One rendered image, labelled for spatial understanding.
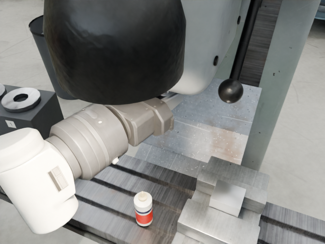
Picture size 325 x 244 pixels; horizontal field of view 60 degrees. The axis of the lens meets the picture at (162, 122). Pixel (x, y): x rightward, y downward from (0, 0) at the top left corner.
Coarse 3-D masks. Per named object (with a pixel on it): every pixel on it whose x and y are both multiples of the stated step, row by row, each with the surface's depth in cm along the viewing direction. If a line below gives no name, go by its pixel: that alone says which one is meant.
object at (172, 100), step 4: (168, 96) 45; (172, 96) 46; (176, 96) 46; (180, 96) 47; (164, 100) 44; (168, 100) 45; (172, 100) 46; (176, 100) 47; (180, 100) 48; (168, 104) 45; (172, 104) 46; (176, 104) 47; (172, 108) 47
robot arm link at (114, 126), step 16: (80, 112) 38; (96, 112) 38; (112, 112) 40; (128, 112) 41; (144, 112) 41; (160, 112) 41; (96, 128) 36; (112, 128) 37; (128, 128) 40; (144, 128) 41; (160, 128) 42; (112, 144) 37; (128, 144) 40; (112, 160) 39
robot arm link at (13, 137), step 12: (12, 132) 35; (24, 132) 33; (36, 132) 33; (0, 144) 32; (12, 144) 31; (24, 144) 31; (36, 144) 32; (0, 156) 30; (12, 156) 30; (24, 156) 31; (0, 168) 30
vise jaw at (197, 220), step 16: (192, 208) 57; (208, 208) 57; (192, 224) 54; (208, 224) 54; (224, 224) 54; (240, 224) 54; (208, 240) 54; (224, 240) 52; (240, 240) 52; (256, 240) 52
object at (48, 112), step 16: (0, 96) 71; (16, 96) 71; (32, 96) 70; (48, 96) 72; (0, 112) 68; (16, 112) 67; (32, 112) 68; (48, 112) 72; (0, 128) 70; (16, 128) 69; (48, 128) 73
